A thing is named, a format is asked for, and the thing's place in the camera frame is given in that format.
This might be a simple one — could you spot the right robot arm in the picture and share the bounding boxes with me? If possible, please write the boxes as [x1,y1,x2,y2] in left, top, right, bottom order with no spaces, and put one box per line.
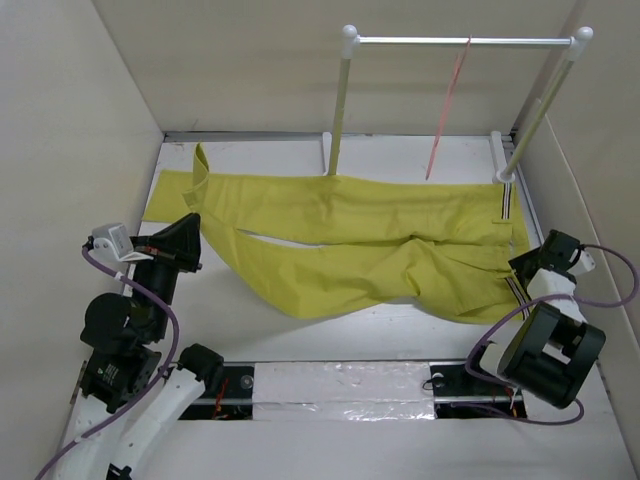
[462,230,606,409]

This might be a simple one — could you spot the white clothes rack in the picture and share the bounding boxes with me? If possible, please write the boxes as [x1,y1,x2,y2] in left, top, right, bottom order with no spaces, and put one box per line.
[326,25,594,184]

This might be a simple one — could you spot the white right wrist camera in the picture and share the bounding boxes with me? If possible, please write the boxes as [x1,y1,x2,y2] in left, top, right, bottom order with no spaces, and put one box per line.
[570,250,596,276]

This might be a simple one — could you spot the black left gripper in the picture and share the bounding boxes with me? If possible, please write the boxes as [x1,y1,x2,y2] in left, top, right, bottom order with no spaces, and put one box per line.
[125,210,205,337]

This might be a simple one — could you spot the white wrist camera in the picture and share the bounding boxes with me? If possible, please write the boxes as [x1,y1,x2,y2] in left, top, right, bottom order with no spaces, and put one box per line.
[87,223,152,263]
[570,250,596,276]

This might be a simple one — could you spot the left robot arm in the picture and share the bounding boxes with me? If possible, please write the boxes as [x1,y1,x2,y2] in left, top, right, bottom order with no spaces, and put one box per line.
[48,213,227,479]

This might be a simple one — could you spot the yellow trousers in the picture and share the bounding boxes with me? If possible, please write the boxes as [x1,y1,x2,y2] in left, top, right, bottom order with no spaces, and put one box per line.
[143,147,529,324]

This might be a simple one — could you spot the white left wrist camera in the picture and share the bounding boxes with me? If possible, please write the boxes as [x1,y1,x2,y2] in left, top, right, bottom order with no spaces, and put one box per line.
[87,223,152,263]

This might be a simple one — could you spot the aluminium frame rail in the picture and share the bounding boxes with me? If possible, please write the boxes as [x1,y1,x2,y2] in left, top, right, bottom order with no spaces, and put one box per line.
[162,131,514,144]

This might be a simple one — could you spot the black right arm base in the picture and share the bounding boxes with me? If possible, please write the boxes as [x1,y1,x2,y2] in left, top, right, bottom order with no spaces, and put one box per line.
[422,363,527,419]

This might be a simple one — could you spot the pink wire hanger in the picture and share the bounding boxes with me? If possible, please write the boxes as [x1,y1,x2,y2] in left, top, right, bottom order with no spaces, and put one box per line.
[425,36,472,180]

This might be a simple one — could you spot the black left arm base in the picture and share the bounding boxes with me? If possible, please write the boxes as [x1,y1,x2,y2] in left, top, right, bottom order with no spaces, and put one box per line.
[179,363,255,421]

